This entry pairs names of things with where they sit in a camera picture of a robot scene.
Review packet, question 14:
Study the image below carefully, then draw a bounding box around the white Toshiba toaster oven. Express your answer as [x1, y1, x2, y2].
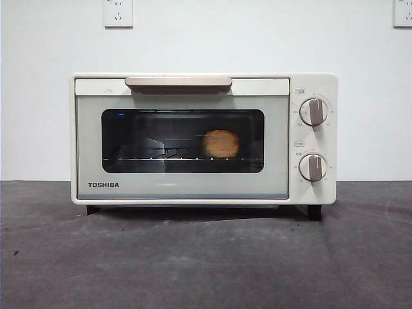
[71, 72, 339, 221]

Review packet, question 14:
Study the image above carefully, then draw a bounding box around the white oven timer knob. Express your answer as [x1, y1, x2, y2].
[298, 153, 328, 182]

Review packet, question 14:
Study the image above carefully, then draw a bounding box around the metal wire oven rack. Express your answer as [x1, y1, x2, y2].
[118, 146, 263, 162]

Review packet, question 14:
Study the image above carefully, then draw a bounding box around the round golden bread roll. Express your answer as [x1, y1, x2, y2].
[200, 129, 241, 159]

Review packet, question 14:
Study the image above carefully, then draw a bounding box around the white wall power socket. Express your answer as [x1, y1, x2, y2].
[392, 0, 412, 29]
[102, 0, 135, 28]

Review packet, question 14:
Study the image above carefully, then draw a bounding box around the glass oven door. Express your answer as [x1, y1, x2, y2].
[74, 76, 290, 200]

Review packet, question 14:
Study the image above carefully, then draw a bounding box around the white oven temperature knob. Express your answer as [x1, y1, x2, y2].
[299, 97, 330, 127]

